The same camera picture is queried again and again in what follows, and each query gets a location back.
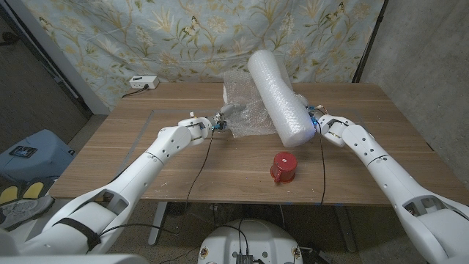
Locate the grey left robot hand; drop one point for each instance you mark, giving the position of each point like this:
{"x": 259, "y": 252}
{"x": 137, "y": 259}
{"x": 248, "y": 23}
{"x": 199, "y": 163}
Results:
{"x": 224, "y": 116}

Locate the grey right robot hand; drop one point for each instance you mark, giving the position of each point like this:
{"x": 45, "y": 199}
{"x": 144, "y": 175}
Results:
{"x": 313, "y": 116}

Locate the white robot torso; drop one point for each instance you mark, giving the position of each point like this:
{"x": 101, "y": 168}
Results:
{"x": 249, "y": 238}

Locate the white table leg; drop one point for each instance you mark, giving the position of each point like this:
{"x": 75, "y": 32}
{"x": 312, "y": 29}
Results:
{"x": 157, "y": 223}

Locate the white power outlet box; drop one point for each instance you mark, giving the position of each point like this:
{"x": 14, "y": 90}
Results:
{"x": 143, "y": 82}

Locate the white robot chest rim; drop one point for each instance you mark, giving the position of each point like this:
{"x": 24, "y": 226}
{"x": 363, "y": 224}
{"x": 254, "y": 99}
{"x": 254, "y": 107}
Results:
{"x": 73, "y": 259}

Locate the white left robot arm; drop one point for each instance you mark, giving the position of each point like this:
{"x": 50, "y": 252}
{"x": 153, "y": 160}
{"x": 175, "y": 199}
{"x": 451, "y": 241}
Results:
{"x": 146, "y": 165}

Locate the floral printed backdrop cloth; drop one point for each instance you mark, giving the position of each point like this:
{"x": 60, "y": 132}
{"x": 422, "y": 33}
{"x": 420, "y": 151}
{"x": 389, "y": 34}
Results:
{"x": 165, "y": 36}

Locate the grey sneaker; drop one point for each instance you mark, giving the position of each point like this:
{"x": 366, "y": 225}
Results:
{"x": 22, "y": 212}

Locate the red mug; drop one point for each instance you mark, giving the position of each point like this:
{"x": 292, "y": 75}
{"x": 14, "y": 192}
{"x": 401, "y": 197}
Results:
{"x": 284, "y": 166}

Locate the yellow and black shoe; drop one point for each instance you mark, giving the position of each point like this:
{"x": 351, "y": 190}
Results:
{"x": 33, "y": 190}

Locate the black backdrop pole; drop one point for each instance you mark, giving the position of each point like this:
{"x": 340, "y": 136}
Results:
{"x": 368, "y": 44}

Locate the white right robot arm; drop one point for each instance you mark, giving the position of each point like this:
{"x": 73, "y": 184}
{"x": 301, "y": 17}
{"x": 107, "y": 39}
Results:
{"x": 384, "y": 172}

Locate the clear bubble wrap roll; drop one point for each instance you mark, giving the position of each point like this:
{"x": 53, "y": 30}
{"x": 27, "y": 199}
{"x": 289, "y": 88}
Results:
{"x": 282, "y": 106}

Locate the grey table leg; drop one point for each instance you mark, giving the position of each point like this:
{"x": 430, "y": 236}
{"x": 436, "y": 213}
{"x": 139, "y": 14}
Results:
{"x": 345, "y": 227}

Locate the black flat device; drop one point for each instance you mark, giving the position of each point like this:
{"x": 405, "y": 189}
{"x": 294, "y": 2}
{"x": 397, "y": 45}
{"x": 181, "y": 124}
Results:
{"x": 22, "y": 151}

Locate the pale grey backdrop pole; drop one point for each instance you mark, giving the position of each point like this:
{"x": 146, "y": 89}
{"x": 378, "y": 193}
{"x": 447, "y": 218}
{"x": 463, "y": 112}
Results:
{"x": 58, "y": 55}

